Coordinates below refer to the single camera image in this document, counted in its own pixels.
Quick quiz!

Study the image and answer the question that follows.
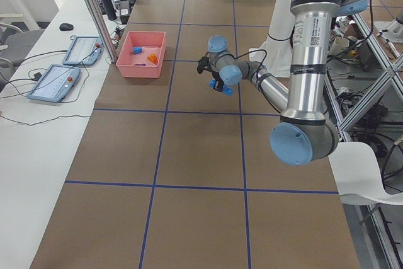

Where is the black computer mouse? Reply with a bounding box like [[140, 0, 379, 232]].
[[59, 23, 74, 31]]

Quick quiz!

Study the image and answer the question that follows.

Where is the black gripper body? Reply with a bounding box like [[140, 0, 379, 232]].
[[210, 71, 224, 84]]

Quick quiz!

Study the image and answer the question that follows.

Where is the small blue block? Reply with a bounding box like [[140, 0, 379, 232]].
[[132, 47, 142, 55]]

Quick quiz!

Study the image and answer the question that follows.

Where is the near teach pendant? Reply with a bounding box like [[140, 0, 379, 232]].
[[26, 64, 81, 103]]

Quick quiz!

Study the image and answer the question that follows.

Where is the aluminium frame post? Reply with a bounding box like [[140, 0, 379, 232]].
[[84, 0, 118, 63]]

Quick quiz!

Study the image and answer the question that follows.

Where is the far teach pendant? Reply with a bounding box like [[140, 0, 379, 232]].
[[62, 36, 103, 66]]

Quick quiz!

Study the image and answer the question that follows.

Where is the black bottle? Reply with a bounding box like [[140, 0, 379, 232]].
[[101, 0, 117, 21]]

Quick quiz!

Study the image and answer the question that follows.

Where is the orange block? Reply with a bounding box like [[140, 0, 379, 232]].
[[147, 53, 158, 64]]

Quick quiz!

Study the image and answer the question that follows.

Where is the pink plastic box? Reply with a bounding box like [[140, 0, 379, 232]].
[[116, 31, 166, 79]]

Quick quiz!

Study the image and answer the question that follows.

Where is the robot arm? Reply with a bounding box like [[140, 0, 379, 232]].
[[197, 0, 370, 166]]

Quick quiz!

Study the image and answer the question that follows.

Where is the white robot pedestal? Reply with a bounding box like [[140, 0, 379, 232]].
[[259, 0, 295, 77]]

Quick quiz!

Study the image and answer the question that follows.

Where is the teach pendant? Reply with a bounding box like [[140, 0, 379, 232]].
[[26, 64, 81, 103], [62, 36, 103, 66]]

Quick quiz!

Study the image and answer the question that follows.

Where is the long blue block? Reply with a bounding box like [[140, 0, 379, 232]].
[[208, 82, 234, 96]]

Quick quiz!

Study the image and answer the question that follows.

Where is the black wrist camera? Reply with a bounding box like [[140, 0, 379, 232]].
[[196, 56, 212, 74]]

